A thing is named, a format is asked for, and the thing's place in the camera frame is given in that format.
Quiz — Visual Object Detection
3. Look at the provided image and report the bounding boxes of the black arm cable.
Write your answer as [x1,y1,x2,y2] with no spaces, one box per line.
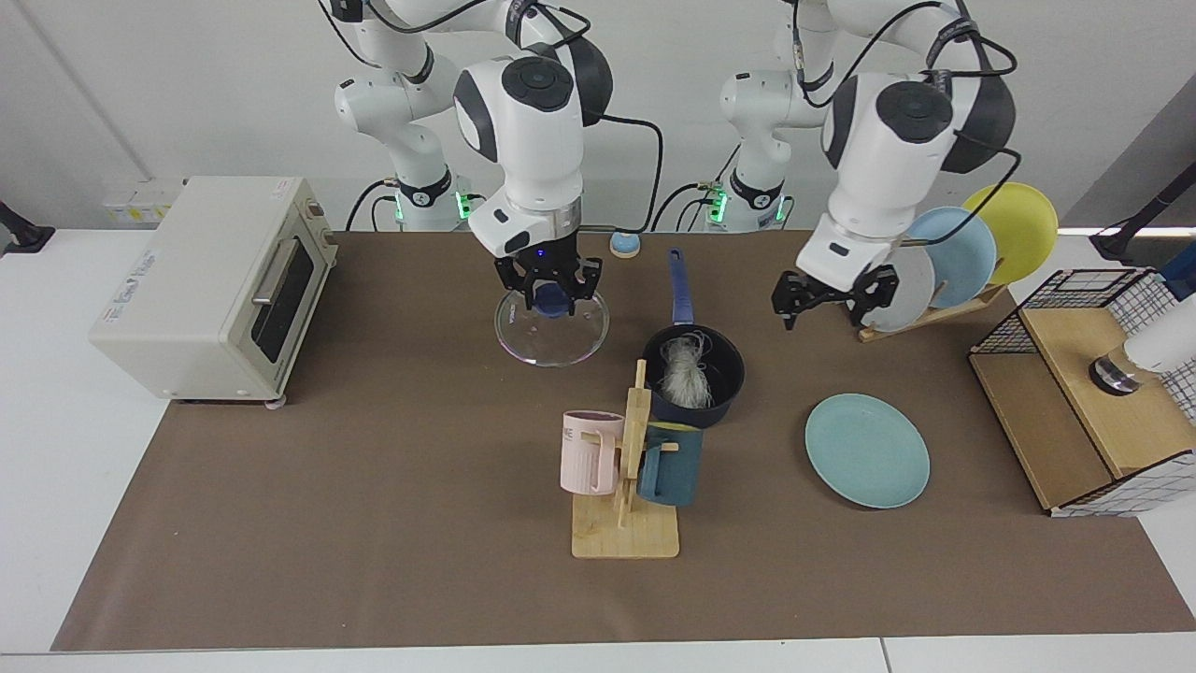
[785,0,1021,249]
[318,0,666,235]

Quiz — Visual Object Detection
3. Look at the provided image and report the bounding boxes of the white vermicelli bundle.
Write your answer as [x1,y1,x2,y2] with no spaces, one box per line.
[659,332,716,410]

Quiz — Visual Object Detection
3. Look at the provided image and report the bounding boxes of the green plate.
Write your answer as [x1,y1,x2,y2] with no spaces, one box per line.
[804,393,932,510]

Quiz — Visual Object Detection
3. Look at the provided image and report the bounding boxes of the black stand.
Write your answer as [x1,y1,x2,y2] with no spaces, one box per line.
[1089,164,1196,263]
[0,201,55,255]

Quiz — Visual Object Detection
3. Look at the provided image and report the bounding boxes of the pale toaster oven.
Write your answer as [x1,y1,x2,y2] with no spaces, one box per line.
[89,176,338,409]

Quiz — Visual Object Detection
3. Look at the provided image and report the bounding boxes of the wire basket with wooden floor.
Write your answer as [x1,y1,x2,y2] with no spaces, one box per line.
[968,267,1196,518]

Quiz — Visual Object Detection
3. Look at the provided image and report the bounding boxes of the black base cable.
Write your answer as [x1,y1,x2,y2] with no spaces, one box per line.
[650,145,741,233]
[345,178,401,233]

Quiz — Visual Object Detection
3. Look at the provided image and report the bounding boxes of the wooden plate rack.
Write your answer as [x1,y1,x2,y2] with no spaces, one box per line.
[858,280,1008,344]

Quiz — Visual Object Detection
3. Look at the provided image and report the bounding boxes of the yellow plate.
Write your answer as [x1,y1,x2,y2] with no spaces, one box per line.
[962,182,1060,286]

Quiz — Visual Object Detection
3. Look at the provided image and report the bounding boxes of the light blue plate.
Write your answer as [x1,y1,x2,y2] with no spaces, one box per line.
[904,207,998,310]

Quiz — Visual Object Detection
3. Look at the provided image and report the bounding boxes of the wooden cup stand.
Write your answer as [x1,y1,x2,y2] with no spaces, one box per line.
[571,359,681,560]

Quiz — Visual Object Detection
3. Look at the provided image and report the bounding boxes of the grey plate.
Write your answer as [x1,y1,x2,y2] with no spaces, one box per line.
[860,245,937,333]

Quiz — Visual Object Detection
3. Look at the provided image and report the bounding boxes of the pink mug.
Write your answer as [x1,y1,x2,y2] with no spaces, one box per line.
[560,409,625,496]

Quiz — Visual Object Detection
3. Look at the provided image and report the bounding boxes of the glass lid with blue knob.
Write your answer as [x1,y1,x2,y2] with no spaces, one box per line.
[494,280,611,368]

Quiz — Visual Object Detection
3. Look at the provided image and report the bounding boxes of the blue object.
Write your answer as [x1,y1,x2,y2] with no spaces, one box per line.
[1159,245,1196,302]

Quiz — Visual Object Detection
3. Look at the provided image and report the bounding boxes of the black pot with blue handle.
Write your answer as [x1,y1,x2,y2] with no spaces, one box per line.
[643,248,747,430]

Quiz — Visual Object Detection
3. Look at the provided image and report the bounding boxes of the dark teal mug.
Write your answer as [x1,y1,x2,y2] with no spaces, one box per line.
[636,422,705,508]

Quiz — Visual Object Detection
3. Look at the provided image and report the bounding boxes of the white cylinder with silver ring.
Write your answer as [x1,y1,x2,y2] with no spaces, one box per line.
[1089,294,1196,398]

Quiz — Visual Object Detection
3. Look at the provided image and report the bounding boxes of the brown table cloth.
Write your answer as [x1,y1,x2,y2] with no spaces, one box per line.
[51,229,1196,652]

